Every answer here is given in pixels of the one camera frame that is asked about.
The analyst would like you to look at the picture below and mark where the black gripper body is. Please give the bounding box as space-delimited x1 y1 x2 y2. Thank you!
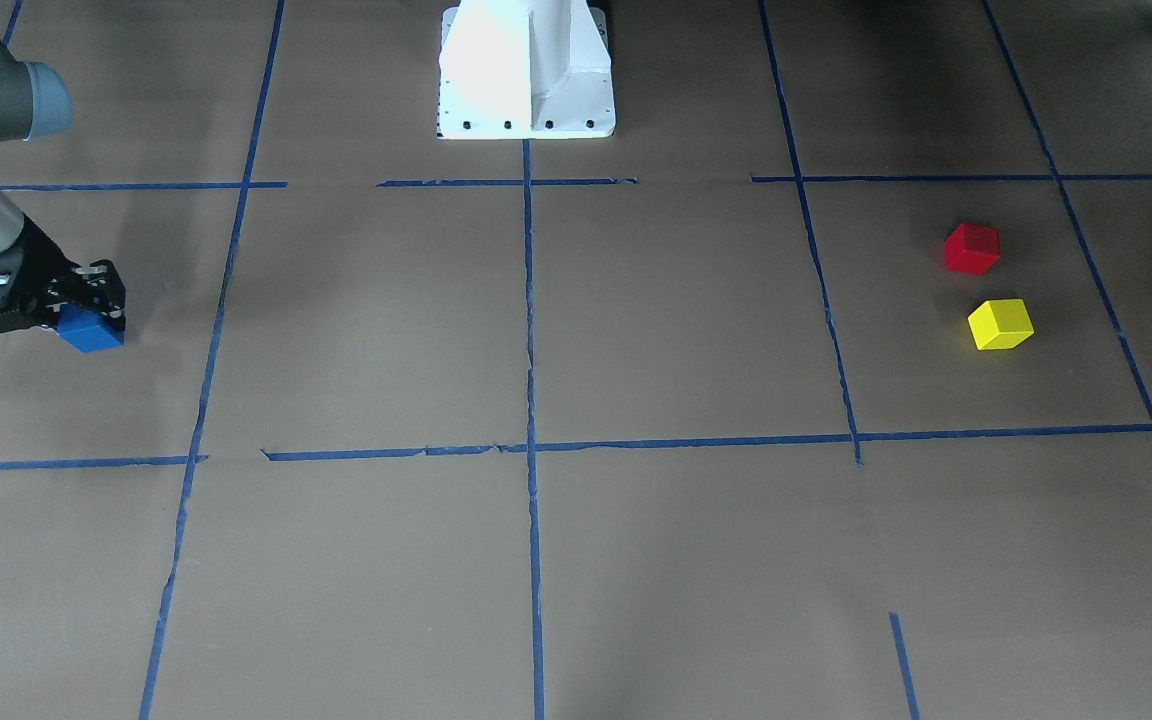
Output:
0 222 127 331

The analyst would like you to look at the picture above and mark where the blue wooden block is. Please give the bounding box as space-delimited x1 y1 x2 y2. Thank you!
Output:
54 304 126 354

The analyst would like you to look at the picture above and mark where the red wooden block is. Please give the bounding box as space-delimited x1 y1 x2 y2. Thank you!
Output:
943 222 1002 275

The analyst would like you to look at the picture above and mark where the yellow wooden block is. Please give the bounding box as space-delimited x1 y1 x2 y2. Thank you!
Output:
967 300 1036 351

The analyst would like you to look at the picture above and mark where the white pedestal column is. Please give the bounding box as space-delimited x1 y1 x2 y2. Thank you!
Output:
435 1 617 141

